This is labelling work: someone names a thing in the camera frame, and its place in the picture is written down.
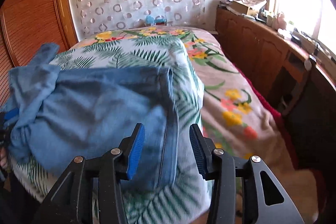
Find blue denim jeans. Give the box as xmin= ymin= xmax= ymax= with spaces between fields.
xmin=4 ymin=43 xmax=178 ymax=190

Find person's left hand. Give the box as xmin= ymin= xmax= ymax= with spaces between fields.
xmin=0 ymin=147 xmax=8 ymax=169

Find floral pink blanket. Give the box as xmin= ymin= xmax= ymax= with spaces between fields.
xmin=76 ymin=26 xmax=320 ymax=224

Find brown wooden wardrobe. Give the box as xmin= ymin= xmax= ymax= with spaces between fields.
xmin=1 ymin=0 xmax=78 ymax=103

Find long wooden cabinet desk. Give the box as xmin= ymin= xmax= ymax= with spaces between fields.
xmin=215 ymin=6 xmax=336 ymax=114

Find wooden chair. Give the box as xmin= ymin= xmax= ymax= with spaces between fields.
xmin=279 ymin=56 xmax=316 ymax=116

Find blue item behind bed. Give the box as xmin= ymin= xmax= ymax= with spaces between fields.
xmin=145 ymin=15 xmax=167 ymax=26

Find cardboard box on desk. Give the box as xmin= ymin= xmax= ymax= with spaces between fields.
xmin=229 ymin=1 xmax=259 ymax=16

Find pink figurine on desk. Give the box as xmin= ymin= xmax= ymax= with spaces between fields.
xmin=273 ymin=12 xmax=287 ymax=30

